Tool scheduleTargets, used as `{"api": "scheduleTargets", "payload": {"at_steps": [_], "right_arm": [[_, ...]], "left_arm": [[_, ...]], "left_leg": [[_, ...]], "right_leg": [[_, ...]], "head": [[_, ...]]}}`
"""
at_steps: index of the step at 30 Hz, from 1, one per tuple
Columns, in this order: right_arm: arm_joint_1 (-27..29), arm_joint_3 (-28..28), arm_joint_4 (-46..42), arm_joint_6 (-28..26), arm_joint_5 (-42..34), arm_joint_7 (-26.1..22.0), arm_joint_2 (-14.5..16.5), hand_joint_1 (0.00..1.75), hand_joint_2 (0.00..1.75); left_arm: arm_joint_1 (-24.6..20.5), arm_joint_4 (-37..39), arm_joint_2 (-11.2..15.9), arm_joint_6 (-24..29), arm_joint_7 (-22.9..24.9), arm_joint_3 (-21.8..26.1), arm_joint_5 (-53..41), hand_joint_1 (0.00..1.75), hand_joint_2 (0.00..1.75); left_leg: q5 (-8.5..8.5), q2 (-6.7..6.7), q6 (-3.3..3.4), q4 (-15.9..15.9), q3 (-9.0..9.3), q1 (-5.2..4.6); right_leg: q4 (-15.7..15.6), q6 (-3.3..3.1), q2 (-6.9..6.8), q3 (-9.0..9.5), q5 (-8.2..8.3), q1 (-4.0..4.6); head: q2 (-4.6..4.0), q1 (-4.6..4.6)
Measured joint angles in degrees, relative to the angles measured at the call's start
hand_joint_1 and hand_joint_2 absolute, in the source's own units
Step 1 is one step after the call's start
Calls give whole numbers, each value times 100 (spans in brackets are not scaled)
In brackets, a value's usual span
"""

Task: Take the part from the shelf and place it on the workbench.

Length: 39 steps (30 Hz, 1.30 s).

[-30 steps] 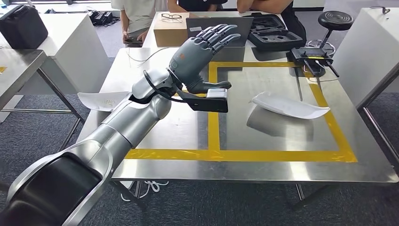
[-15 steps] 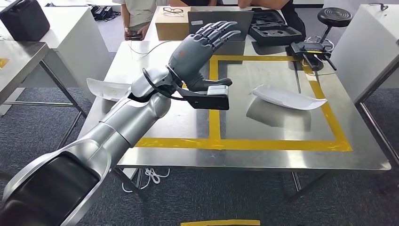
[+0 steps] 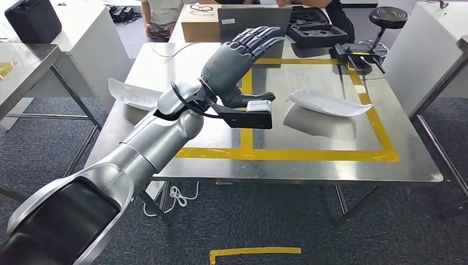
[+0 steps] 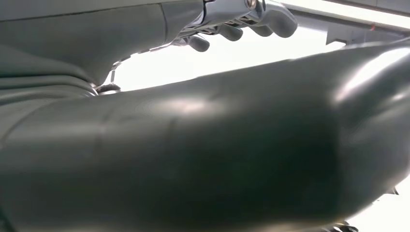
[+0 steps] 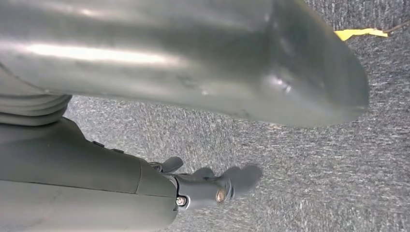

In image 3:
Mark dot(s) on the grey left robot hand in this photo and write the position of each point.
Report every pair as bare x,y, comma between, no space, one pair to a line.
226,69

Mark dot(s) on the white plastic shell part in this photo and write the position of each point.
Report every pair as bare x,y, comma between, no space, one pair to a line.
329,104
135,97

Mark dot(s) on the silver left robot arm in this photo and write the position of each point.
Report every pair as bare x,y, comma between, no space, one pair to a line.
157,139

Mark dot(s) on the steel leg workbench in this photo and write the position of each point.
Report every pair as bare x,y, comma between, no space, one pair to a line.
464,44
25,62
310,172

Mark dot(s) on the dark grey laptop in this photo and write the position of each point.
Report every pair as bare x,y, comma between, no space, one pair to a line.
234,22

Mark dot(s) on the brown cardboard box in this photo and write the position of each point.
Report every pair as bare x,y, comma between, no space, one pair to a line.
199,29

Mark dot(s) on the white top table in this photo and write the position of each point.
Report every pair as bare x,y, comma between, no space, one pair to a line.
175,33

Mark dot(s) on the black foam tool case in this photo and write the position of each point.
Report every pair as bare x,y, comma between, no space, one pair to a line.
318,34

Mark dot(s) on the black remote controller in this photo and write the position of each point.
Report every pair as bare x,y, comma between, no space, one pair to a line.
354,49

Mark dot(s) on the white cabinet block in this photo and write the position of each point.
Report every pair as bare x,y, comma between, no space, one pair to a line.
420,47
91,47

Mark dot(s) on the black round seat stool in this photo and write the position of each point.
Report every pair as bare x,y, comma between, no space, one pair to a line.
388,16

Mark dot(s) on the yellow floor tape square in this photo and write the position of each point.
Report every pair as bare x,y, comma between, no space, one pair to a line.
256,251

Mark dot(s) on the black carry bag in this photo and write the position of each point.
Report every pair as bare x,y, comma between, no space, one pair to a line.
33,20

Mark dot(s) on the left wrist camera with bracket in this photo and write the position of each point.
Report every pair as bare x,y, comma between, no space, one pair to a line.
252,117

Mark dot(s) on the black frame glasses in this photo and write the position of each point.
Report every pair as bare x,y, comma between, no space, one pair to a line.
201,8

